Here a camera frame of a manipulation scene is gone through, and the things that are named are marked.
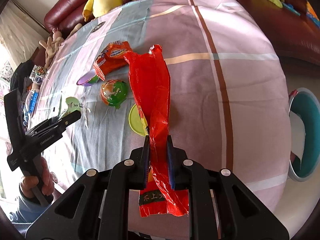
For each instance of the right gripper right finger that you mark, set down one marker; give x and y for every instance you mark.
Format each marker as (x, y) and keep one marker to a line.
(221, 206)

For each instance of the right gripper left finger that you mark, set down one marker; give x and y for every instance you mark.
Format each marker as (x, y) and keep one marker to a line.
(96, 206)

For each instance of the clear green snack bag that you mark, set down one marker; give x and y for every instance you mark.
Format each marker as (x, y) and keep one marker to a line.
(68, 111)

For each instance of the long red plastic bag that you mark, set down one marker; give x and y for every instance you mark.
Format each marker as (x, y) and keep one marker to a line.
(149, 80)

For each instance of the left forearm blue sleeve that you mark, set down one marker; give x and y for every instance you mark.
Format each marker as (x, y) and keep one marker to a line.
(27, 210)

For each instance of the blue grey trash bin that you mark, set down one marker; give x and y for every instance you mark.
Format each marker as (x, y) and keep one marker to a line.
(304, 119)

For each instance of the candy jar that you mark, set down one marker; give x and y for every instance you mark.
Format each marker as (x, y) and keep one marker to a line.
(38, 74)

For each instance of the yellow green round lid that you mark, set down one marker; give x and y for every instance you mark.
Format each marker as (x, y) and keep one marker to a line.
(137, 121)

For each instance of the pink plaid tablecloth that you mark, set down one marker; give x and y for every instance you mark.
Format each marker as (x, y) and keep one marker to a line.
(229, 100)

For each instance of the green orange jelly cup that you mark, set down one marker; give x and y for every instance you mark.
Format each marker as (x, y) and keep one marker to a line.
(114, 92)

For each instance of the beige plush hand toy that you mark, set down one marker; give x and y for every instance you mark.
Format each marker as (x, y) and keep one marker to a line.
(51, 46)

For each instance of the orange snack wrapper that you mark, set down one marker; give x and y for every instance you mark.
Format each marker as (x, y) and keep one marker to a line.
(111, 58)

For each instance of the dark red leather sofa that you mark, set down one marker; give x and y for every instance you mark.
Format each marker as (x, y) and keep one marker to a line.
(291, 35)

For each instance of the blue toy on sofa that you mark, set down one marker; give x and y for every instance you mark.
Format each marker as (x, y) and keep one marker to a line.
(290, 8)

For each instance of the colourful toy box stack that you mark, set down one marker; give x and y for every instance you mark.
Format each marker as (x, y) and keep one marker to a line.
(312, 15)

